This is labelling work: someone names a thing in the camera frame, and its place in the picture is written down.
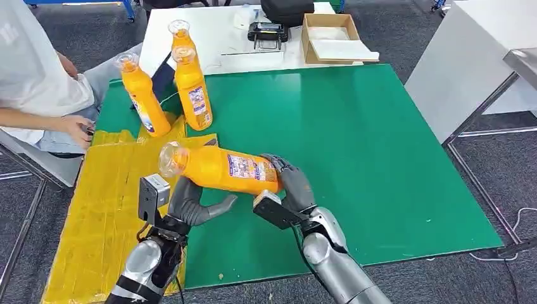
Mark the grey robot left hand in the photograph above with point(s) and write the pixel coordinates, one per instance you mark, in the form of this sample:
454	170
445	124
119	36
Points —
184	203

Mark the person's right hand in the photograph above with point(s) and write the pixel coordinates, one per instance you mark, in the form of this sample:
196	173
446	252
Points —
75	128

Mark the person's left hand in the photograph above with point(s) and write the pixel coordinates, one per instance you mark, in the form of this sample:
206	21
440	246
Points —
68	65

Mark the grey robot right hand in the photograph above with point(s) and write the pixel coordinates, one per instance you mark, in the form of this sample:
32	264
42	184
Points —
298	189

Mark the smartphone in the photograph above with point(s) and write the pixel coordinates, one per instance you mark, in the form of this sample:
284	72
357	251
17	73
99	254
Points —
89	130

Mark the orange drink bottle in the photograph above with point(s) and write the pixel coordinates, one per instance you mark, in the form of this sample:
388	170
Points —
209	168
142	96
181	38
191	79

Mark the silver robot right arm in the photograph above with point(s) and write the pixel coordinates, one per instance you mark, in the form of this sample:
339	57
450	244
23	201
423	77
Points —
335	264

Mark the person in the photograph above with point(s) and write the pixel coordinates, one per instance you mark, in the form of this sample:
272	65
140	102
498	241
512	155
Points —
37	63

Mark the white seat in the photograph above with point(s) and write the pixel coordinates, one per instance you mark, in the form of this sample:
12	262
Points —
46	165

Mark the green table mat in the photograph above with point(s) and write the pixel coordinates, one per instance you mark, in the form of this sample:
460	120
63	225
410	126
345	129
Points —
335	147

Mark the dark blue tablet case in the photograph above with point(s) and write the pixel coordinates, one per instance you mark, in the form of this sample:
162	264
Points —
163	82

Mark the cardboard box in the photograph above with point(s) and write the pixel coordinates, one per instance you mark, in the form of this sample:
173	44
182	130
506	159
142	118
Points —
305	44

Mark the white folded sheet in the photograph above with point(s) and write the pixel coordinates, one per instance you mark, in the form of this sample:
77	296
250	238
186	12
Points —
342	50

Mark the white table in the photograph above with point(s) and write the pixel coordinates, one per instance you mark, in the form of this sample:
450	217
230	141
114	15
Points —
218	29

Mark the white foam pad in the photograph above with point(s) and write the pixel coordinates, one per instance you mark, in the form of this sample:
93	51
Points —
329	33

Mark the black handheld controller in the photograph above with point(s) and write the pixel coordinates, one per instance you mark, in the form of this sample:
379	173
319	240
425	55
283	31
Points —
268	32

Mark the black bag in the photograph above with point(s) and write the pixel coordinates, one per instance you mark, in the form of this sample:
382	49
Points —
288	11

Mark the clear plastic bag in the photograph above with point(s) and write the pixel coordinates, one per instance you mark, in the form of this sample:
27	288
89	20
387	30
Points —
244	17

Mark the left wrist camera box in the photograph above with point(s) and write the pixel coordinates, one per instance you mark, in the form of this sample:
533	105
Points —
153	195

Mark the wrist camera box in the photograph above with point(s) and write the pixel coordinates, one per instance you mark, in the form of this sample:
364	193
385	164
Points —
275	212
153	195

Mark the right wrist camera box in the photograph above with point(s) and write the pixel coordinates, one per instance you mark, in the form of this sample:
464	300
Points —
275	212

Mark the blue metal frame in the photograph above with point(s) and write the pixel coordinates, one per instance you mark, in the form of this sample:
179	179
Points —
128	9

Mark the steel floor frame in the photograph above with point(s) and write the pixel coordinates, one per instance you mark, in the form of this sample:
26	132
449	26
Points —
22	235

